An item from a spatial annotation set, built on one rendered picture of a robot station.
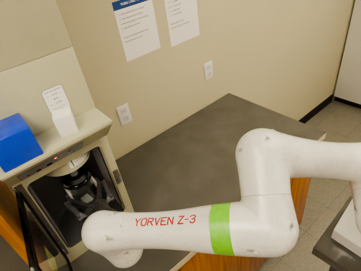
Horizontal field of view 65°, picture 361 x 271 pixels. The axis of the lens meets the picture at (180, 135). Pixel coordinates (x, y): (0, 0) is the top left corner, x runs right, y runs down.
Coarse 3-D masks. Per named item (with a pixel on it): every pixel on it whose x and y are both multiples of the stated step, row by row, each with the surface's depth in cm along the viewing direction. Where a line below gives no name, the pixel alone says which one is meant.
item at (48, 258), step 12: (24, 204) 82; (24, 228) 71; (36, 228) 82; (24, 240) 69; (36, 240) 76; (48, 240) 90; (36, 252) 71; (48, 252) 83; (60, 252) 100; (48, 264) 77; (60, 264) 91
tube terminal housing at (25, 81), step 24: (72, 48) 79; (0, 72) 70; (24, 72) 74; (48, 72) 78; (72, 72) 82; (0, 96) 72; (24, 96) 76; (72, 96) 85; (24, 120) 79; (48, 120) 83; (96, 144) 97; (48, 168) 89; (120, 192) 114
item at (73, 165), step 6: (78, 156) 98; (84, 156) 100; (72, 162) 97; (78, 162) 98; (84, 162) 100; (60, 168) 96; (66, 168) 96; (72, 168) 97; (48, 174) 97; (54, 174) 96; (60, 174) 96; (66, 174) 96
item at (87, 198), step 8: (88, 176) 105; (64, 184) 103; (80, 184) 102; (88, 184) 106; (72, 192) 104; (80, 192) 104; (88, 192) 107; (96, 192) 111; (80, 200) 107; (88, 200) 108; (80, 208) 110
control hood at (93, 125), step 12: (96, 108) 91; (84, 120) 85; (96, 120) 84; (108, 120) 84; (48, 132) 83; (84, 132) 80; (96, 132) 82; (108, 132) 93; (48, 144) 78; (60, 144) 77; (72, 144) 78; (84, 144) 88; (48, 156) 76; (0, 168) 72; (24, 168) 72; (12, 180) 76
